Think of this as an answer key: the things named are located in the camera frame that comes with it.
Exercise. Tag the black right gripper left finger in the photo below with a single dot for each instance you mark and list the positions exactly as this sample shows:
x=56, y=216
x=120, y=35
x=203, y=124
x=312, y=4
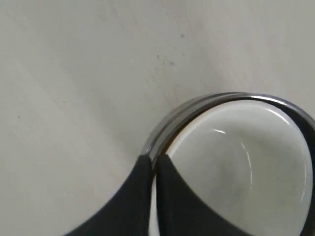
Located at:
x=127, y=213

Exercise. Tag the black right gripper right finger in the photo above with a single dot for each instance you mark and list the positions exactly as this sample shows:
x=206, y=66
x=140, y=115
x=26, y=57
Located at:
x=181, y=212

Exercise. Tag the white floral ceramic bowl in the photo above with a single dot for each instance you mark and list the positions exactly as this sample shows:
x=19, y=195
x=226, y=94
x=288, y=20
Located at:
x=281, y=199

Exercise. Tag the ribbed small steel bowl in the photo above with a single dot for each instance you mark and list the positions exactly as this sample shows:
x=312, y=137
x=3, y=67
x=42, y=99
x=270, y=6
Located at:
x=230, y=177

